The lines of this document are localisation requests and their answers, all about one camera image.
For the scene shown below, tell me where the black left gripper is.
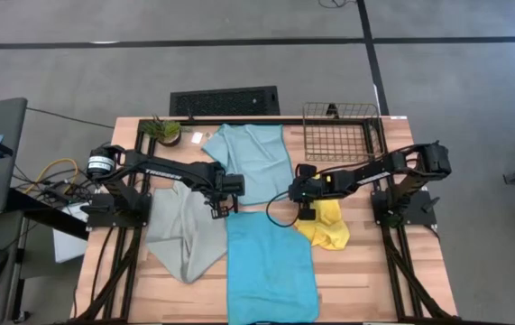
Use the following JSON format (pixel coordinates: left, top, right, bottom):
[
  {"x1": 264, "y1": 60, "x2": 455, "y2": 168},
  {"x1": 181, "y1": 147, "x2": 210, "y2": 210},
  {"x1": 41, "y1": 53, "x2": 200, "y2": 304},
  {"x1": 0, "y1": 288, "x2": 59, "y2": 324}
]
[{"x1": 210, "y1": 173, "x2": 246, "y2": 220}]

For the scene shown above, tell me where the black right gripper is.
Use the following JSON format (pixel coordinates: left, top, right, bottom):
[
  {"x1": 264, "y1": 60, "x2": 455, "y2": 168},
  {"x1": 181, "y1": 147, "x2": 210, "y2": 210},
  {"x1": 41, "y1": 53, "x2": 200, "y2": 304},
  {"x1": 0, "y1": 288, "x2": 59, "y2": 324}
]
[{"x1": 288, "y1": 163, "x2": 330, "y2": 222}]

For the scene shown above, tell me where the yellow microfiber towel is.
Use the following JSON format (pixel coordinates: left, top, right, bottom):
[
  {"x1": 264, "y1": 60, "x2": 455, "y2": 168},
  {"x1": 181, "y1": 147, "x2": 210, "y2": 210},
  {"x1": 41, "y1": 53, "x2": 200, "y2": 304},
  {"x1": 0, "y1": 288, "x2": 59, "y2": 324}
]
[{"x1": 293, "y1": 198, "x2": 351, "y2": 252}]

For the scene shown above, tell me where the pale blue microfiber towel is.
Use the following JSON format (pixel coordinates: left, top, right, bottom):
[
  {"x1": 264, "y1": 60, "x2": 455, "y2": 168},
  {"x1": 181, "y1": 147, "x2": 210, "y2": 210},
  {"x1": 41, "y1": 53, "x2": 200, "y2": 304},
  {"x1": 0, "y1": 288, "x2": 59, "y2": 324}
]
[{"x1": 201, "y1": 123, "x2": 295, "y2": 207}]

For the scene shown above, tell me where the turquoise microfiber towel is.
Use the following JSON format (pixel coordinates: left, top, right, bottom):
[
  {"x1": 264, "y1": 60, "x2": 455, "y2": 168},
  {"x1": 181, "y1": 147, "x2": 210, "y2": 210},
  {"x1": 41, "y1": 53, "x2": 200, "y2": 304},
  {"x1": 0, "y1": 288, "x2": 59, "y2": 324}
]
[{"x1": 225, "y1": 210, "x2": 320, "y2": 325}]

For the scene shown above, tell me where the grey microfiber towel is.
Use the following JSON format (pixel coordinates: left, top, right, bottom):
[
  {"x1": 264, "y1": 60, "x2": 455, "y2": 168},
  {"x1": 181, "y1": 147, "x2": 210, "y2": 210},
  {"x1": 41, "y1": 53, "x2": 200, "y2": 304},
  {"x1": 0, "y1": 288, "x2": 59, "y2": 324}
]
[{"x1": 145, "y1": 181, "x2": 229, "y2": 284}]

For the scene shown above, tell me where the potted succulent plant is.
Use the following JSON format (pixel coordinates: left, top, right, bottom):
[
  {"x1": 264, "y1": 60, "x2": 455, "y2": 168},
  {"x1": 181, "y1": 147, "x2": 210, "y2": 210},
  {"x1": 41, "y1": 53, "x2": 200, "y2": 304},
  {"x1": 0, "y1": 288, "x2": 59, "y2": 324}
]
[{"x1": 139, "y1": 115, "x2": 190, "y2": 148}]

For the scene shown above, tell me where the white box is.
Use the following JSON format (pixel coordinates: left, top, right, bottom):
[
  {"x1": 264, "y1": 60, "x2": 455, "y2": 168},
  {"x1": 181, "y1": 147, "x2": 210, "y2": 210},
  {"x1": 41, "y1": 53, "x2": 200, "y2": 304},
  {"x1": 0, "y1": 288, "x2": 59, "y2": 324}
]
[{"x1": 52, "y1": 202, "x2": 89, "y2": 264}]

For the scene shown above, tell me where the black power strip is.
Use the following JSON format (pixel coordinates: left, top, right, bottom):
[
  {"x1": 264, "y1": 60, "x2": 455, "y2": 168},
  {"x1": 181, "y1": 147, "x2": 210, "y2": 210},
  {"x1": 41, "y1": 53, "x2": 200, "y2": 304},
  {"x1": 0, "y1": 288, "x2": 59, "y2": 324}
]
[{"x1": 42, "y1": 180, "x2": 82, "y2": 204}]

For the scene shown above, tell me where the black metal desk beam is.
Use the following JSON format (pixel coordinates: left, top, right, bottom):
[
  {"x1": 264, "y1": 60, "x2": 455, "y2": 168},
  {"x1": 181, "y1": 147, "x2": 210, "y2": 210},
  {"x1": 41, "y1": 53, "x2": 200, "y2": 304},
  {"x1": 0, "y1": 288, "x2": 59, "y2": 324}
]
[{"x1": 6, "y1": 188, "x2": 89, "y2": 241}]

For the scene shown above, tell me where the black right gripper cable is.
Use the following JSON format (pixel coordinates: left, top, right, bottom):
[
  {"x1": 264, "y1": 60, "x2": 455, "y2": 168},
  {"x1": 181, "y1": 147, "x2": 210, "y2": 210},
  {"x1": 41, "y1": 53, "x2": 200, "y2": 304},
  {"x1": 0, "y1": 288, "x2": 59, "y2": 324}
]
[{"x1": 265, "y1": 189, "x2": 301, "y2": 228}]

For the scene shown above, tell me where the gold wire basket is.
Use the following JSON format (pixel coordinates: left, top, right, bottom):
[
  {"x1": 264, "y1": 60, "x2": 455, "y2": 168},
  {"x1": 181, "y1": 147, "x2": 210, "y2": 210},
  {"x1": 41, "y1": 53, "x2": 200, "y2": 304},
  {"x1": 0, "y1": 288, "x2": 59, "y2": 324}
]
[{"x1": 301, "y1": 102, "x2": 384, "y2": 163}]

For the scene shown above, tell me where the black aluminium table frame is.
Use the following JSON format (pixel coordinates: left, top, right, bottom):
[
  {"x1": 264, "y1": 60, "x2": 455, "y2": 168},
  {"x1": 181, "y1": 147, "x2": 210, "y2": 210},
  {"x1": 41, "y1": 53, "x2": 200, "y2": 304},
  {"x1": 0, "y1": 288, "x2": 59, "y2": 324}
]
[{"x1": 65, "y1": 116, "x2": 464, "y2": 325}]

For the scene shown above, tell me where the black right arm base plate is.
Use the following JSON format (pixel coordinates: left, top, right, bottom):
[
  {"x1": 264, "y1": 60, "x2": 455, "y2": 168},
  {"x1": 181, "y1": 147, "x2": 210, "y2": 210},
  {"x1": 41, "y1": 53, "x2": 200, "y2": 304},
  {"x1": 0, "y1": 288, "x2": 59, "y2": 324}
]
[{"x1": 371, "y1": 189, "x2": 437, "y2": 227}]

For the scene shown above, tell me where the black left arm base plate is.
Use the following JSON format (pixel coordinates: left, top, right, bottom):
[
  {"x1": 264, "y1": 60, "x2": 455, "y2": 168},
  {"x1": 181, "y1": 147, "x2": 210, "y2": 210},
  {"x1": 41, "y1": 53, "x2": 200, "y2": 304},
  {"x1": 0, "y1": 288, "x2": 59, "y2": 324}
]
[{"x1": 86, "y1": 191, "x2": 152, "y2": 228}]

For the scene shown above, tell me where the yellow cable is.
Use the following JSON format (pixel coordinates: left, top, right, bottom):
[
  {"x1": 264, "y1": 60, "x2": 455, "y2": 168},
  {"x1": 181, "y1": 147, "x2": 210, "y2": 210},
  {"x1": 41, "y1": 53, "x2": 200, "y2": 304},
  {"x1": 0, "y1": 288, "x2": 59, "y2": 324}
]
[{"x1": 24, "y1": 157, "x2": 79, "y2": 195}]

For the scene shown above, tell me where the thin black floor cable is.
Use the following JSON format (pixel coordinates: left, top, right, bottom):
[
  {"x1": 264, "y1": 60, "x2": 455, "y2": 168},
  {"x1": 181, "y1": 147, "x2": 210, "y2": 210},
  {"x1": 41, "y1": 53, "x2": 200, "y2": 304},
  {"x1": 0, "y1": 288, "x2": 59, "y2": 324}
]
[{"x1": 25, "y1": 107, "x2": 116, "y2": 130}]

